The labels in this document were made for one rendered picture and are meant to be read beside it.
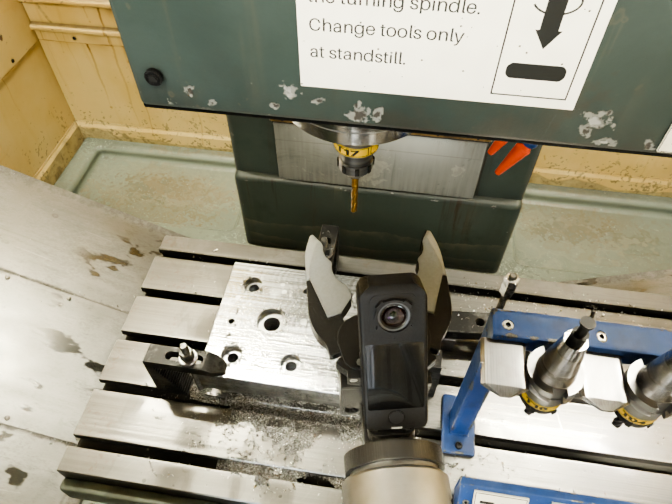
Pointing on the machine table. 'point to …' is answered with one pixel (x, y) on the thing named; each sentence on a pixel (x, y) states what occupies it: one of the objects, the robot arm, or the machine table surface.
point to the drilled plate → (313, 367)
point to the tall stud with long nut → (507, 288)
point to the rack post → (463, 410)
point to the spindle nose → (351, 136)
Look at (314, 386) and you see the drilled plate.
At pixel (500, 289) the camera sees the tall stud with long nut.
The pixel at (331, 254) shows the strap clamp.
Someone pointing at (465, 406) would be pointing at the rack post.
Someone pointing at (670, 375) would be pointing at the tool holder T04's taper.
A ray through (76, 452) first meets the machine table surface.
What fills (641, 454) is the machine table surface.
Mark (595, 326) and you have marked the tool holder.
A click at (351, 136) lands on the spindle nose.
